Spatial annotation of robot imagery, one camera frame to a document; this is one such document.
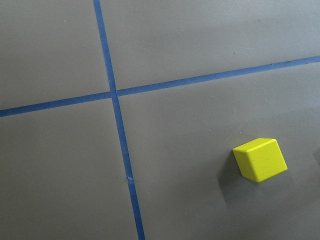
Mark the yellow wooden cube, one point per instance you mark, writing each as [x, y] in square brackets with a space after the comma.
[260, 159]

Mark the blue tape line lengthwise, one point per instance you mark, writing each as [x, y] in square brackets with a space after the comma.
[119, 120]

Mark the blue tape line crosswise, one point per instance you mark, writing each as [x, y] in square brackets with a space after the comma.
[156, 86]

